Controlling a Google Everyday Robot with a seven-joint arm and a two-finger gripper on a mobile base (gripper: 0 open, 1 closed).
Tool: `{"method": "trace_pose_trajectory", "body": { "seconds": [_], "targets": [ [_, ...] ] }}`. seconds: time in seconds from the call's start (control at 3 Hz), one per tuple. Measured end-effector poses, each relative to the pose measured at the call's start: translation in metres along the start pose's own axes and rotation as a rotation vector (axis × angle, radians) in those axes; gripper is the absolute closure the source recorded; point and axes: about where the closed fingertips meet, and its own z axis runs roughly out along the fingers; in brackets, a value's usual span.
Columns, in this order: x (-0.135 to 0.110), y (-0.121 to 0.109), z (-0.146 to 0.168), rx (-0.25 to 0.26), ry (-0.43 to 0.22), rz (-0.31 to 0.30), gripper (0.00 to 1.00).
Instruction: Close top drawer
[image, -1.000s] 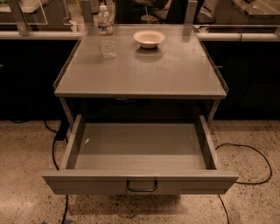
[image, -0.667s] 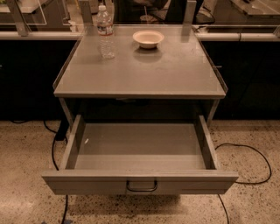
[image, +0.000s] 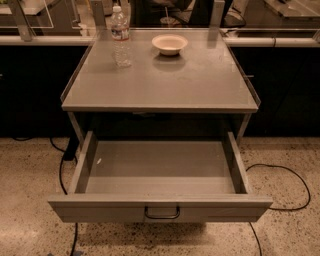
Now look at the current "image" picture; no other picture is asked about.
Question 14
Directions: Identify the grey top drawer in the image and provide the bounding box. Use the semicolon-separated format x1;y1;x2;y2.
48;132;273;223

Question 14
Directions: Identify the white horizontal rail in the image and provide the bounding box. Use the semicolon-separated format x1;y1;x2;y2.
0;36;320;49

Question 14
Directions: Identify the grey metal cabinet table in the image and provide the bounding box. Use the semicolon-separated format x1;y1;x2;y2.
61;0;260;138

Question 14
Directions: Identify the clear plastic water bottle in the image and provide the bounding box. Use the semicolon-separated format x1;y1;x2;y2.
111;5;131;67

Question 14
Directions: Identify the black floor cable left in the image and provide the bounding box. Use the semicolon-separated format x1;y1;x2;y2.
9;136;79;256

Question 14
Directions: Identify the white paper bowl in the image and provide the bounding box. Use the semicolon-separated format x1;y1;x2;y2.
152;34;188;56

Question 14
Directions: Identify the black floor cable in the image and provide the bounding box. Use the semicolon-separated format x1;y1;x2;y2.
9;136;79;256
245;162;312;256

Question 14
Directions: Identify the black top drawer handle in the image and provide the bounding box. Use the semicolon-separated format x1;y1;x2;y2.
144;207;180;220

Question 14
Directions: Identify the plastic cup with straw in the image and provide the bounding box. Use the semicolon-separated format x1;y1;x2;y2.
160;8;176;28

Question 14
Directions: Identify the black floor cable right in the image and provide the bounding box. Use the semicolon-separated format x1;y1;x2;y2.
245;162;312;256

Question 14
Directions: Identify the grey metal post left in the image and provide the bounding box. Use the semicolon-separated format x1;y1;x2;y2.
8;0;33;42

